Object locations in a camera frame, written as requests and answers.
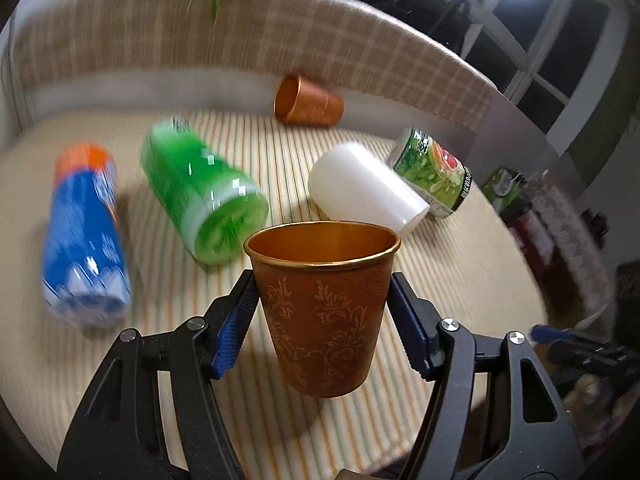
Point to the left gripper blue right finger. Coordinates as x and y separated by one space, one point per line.
415 321

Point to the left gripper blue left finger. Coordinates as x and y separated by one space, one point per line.
230 318

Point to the orange patterned paper cup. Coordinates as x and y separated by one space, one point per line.
323 286

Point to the white plastic cup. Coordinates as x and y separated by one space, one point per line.
349 182

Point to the gloved right hand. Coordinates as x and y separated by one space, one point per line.
596 412

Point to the green plastic bottle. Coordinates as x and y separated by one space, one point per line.
213 206

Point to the dark red cardboard box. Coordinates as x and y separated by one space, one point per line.
533 239

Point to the blue orange-capped bottle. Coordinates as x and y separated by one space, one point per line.
85 280

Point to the green grapefruit tea container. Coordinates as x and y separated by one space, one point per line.
435 174

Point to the plaid brown blanket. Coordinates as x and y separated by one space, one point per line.
341 42

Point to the black tripod stand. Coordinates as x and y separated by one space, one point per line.
451 8

